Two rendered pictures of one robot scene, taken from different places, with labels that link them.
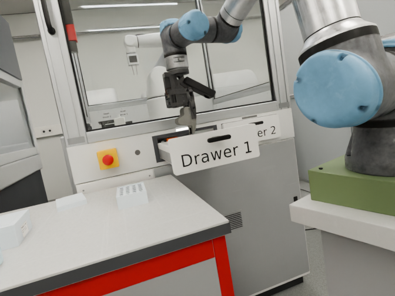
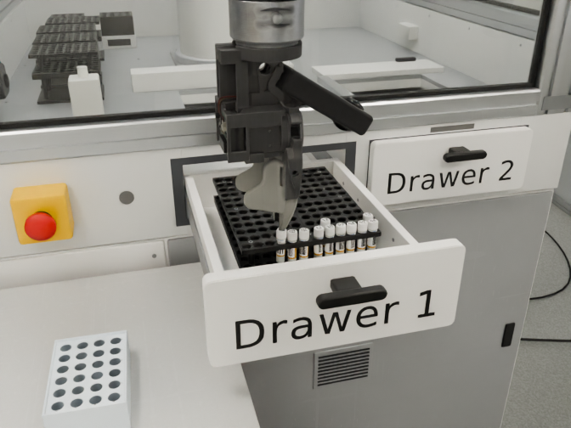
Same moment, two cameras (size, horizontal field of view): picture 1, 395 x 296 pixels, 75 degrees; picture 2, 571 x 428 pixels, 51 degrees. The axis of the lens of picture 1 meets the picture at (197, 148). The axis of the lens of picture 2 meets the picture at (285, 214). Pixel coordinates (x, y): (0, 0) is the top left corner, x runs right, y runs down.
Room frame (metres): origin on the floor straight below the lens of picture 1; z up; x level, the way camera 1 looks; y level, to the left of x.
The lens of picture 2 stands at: (0.26, -0.02, 1.25)
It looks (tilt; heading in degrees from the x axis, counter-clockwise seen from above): 27 degrees down; 2
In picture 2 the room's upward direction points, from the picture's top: straight up
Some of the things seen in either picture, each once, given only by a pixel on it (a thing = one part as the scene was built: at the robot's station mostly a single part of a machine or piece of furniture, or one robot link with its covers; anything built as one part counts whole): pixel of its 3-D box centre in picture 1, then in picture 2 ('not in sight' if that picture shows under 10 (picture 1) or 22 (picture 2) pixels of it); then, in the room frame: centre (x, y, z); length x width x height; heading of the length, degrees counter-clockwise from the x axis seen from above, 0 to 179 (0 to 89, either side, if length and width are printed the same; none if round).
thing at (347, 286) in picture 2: (217, 138); (347, 290); (0.77, -0.06, 0.91); 0.07 x 0.04 x 0.01; 107
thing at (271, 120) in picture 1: (252, 130); (450, 166); (1.20, -0.27, 0.87); 0.29 x 0.02 x 0.11; 107
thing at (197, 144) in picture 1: (216, 148); (337, 301); (0.80, -0.06, 0.87); 0.29 x 0.02 x 0.11; 107
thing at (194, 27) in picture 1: (193, 29); not in sight; (0.80, -0.05, 1.23); 0.11 x 0.11 x 0.08; 31
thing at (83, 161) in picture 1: (173, 138); (234, 99); (1.58, 0.14, 0.87); 1.02 x 0.95 x 0.14; 107
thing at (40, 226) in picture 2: (107, 160); (41, 224); (0.96, 0.34, 0.88); 0.04 x 0.03 x 0.04; 107
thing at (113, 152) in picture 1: (108, 158); (42, 214); (0.99, 0.35, 0.88); 0.07 x 0.05 x 0.07; 107
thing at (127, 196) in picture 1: (131, 194); (90, 381); (0.77, 0.22, 0.78); 0.12 x 0.08 x 0.04; 15
